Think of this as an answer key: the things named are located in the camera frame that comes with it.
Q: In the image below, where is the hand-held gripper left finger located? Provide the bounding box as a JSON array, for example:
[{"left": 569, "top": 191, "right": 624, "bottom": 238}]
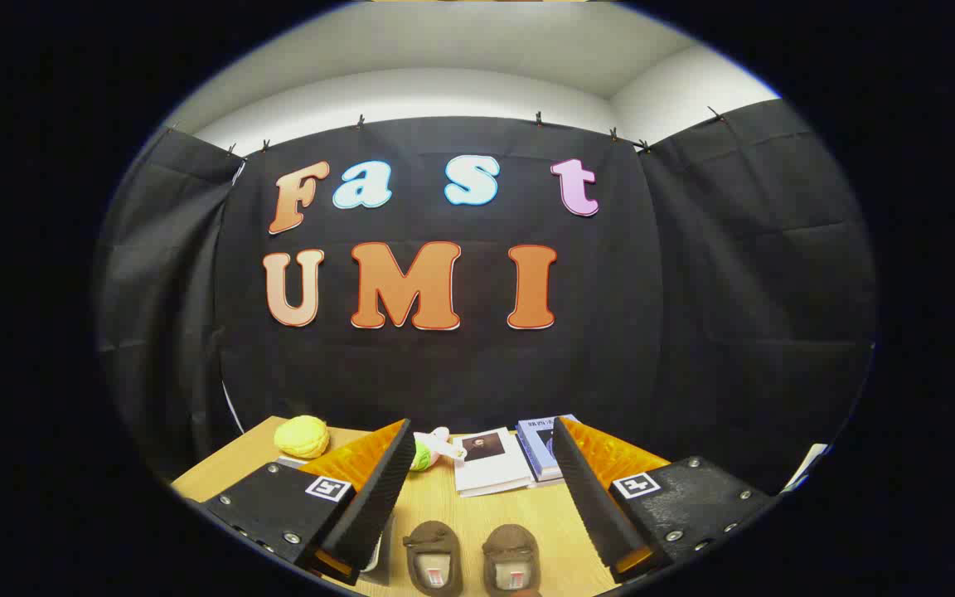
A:
[{"left": 198, "top": 418, "right": 418, "bottom": 587}]

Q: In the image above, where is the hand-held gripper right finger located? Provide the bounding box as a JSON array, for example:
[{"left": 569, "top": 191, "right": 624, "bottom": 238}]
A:
[{"left": 550, "top": 416, "right": 778, "bottom": 586}]

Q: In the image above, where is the grey fabric storage box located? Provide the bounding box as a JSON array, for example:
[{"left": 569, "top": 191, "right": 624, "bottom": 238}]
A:
[{"left": 276, "top": 454, "right": 396, "bottom": 575}]

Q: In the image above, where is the brown shoe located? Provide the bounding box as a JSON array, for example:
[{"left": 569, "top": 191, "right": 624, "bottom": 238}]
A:
[
  {"left": 403, "top": 521, "right": 463, "bottom": 597},
  {"left": 482, "top": 524, "right": 541, "bottom": 597}
]

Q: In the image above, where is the green and pink plush toy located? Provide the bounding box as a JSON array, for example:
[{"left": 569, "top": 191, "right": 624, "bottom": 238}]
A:
[{"left": 410, "top": 426, "right": 468, "bottom": 473}]

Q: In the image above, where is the blue book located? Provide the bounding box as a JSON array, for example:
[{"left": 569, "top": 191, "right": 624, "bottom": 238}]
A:
[{"left": 516, "top": 414, "right": 582, "bottom": 483}]

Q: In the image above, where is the white book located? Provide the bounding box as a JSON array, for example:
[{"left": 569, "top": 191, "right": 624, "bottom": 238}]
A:
[{"left": 453, "top": 427, "right": 535, "bottom": 498}]

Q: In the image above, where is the yellow knitted plush ball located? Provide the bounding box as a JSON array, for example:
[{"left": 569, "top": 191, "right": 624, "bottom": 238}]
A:
[{"left": 274, "top": 415, "right": 331, "bottom": 459}]

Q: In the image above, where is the black backdrop cloth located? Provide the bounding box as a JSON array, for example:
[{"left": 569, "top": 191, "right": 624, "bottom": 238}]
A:
[{"left": 95, "top": 98, "right": 878, "bottom": 498}]

